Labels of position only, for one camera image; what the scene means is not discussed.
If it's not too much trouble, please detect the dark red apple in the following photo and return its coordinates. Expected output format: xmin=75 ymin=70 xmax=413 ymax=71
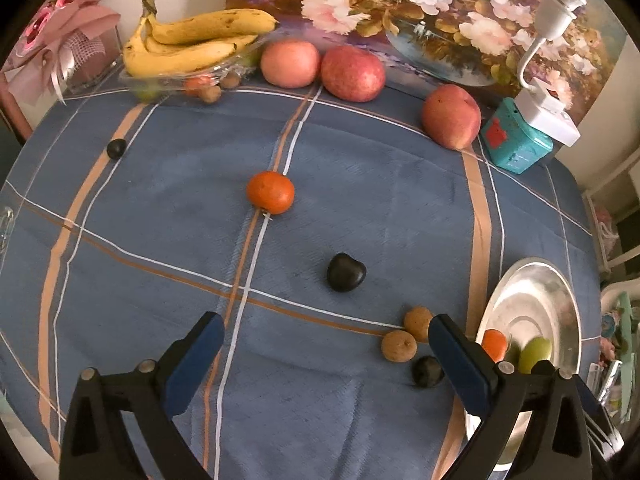
xmin=320 ymin=46 xmax=386 ymax=103

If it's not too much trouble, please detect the green mango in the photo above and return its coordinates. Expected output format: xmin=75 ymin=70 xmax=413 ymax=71
xmin=518 ymin=336 xmax=552 ymax=374

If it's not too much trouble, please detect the clear glass fruit tray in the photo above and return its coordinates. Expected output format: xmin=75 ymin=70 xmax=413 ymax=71
xmin=118 ymin=36 xmax=270 ymax=104

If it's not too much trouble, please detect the dark plum near plate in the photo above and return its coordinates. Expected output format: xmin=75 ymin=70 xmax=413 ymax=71
xmin=411 ymin=356 xmax=445 ymax=389

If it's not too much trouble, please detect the red apple near box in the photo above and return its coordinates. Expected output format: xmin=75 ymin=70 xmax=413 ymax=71
xmin=421 ymin=84 xmax=482 ymax=151

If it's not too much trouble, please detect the silver metal plate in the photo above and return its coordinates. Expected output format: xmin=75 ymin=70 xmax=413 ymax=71
xmin=464 ymin=257 xmax=584 ymax=466

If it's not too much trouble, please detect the blue plaid tablecloth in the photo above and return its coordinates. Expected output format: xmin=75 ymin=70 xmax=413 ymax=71
xmin=1 ymin=81 xmax=600 ymax=479

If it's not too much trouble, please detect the small dark plum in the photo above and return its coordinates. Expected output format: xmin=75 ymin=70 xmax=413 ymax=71
xmin=106 ymin=138 xmax=127 ymax=160

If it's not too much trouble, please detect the large orange tangerine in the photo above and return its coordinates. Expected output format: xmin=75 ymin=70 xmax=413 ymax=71
xmin=480 ymin=328 xmax=509 ymax=363

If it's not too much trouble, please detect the floral painting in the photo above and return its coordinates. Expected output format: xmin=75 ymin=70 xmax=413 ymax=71
xmin=226 ymin=0 xmax=629 ymax=126

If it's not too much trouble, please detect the teal tin box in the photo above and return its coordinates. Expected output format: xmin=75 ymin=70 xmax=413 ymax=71
xmin=480 ymin=98 xmax=554 ymax=174

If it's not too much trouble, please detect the yellow banana bunch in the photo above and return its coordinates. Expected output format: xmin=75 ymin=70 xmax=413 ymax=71
xmin=122 ymin=0 xmax=279 ymax=78

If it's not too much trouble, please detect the dark plum middle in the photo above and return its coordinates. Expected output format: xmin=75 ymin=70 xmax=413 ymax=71
xmin=326 ymin=252 xmax=367 ymax=292

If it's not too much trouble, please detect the pink flower bouquet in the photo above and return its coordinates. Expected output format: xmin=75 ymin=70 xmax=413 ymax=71
xmin=1 ymin=0 xmax=120 ymax=104

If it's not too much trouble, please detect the brown kiwi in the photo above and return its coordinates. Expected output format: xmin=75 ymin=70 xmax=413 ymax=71
xmin=404 ymin=306 xmax=434 ymax=342
xmin=381 ymin=330 xmax=418 ymax=363

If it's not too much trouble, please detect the pale pink apple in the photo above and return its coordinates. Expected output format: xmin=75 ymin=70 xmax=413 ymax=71
xmin=260 ymin=39 xmax=321 ymax=89

